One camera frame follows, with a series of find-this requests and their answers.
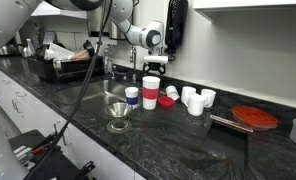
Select white base cabinets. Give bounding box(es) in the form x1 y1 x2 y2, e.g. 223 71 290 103
0 62 146 180

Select small red round lid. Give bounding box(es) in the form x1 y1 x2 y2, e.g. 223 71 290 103
157 96 176 109

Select chrome tap spout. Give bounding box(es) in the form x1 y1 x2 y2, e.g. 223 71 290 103
129 45 138 84

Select black clamp lever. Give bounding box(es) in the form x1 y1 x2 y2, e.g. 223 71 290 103
72 160 97 180

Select grey propped panel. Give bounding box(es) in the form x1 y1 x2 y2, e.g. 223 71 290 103
42 31 56 46

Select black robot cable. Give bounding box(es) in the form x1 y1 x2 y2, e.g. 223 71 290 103
22 0 114 180

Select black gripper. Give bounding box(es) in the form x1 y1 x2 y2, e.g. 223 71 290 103
142 62 167 78

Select white bottle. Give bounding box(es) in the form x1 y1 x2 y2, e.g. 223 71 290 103
22 38 36 58

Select black wall-mounted dispenser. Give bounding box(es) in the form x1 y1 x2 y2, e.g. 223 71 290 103
164 0 189 55

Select dark glossy flat board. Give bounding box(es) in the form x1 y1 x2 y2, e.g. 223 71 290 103
201 119 250 172

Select white cup blue band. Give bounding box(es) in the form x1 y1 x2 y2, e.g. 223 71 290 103
124 86 140 106

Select stainless steel sink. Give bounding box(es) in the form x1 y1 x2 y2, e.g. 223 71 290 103
57 79 143 109

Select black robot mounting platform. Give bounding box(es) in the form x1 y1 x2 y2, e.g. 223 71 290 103
7 129 97 180

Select white ceramic mug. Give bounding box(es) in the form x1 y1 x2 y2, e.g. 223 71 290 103
180 86 197 108
186 93 208 117
201 88 217 109

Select white wall cabinet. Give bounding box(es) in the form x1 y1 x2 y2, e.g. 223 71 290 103
192 0 296 24

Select white wall cabinets with handles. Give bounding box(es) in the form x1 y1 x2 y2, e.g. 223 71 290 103
30 1 89 20

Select chrome sink fixture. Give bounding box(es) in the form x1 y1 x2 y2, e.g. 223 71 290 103
103 44 118 80

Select long metallic bar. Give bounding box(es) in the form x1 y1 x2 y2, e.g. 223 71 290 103
209 114 255 134

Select red black handled tool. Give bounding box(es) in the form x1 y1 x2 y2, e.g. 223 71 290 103
30 132 61 156

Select small plain white cup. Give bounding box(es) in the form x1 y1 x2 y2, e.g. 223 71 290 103
165 85 181 102

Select tall white red-band cup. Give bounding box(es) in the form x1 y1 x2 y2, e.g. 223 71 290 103
141 76 161 111

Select steel kettle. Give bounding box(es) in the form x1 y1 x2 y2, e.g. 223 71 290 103
0 44 19 57

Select black dish rack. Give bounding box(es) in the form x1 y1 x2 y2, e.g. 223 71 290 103
25 54 106 85

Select white dishes in rack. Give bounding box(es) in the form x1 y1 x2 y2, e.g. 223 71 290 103
43 42 76 63

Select black round utensil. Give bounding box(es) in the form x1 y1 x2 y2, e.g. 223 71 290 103
82 39 98 58

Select steel funnel coffee dripper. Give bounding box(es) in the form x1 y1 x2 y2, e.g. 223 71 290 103
104 102 135 135

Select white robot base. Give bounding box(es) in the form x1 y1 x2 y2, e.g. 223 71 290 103
0 95 30 180

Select pink dish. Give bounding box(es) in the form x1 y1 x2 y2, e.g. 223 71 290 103
69 49 91 62

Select grey wall box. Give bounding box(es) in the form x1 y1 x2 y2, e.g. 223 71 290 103
86 7 120 42

